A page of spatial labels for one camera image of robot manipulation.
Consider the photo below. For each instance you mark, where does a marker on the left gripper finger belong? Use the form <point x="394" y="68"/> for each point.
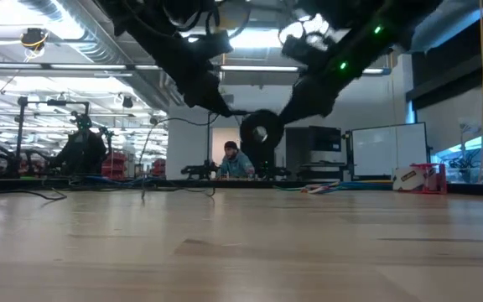
<point x="216" y="96"/>

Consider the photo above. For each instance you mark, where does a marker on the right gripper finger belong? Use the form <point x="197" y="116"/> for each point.
<point x="313" y="100"/>

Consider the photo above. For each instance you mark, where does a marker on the black plastic spool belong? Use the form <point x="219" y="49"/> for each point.
<point x="247" y="140"/>

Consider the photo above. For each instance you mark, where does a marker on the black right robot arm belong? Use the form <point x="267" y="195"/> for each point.
<point x="413" y="17"/>

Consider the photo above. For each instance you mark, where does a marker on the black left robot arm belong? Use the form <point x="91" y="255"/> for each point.
<point x="141" y="12"/>

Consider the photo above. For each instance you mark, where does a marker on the black equipment cart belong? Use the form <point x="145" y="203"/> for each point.
<point x="324" y="140"/>

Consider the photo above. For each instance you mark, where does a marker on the black ceiling spotlight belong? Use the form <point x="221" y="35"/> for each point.
<point x="127" y="102"/>
<point x="154" y="120"/>

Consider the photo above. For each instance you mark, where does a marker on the person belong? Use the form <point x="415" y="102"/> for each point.
<point x="82" y="151"/>
<point x="235" y="163"/>

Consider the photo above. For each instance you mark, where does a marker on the white whiteboard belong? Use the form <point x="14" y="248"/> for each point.
<point x="388" y="149"/>

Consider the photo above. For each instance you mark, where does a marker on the red storage bins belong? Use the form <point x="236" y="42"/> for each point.
<point x="159" y="166"/>
<point x="115" y="163"/>

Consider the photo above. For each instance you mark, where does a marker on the long ceiling light bar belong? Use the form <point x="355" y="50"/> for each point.
<point x="86" y="66"/>

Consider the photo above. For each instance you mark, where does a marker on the red tape dispenser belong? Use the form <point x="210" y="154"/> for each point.
<point x="417" y="178"/>

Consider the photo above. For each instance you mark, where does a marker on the black gantry frame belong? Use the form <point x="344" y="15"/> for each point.
<point x="208" y="147"/>
<point x="21" y="121"/>

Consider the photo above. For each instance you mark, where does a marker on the silver ventilation duct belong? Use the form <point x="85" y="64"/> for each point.
<point x="99" y="46"/>

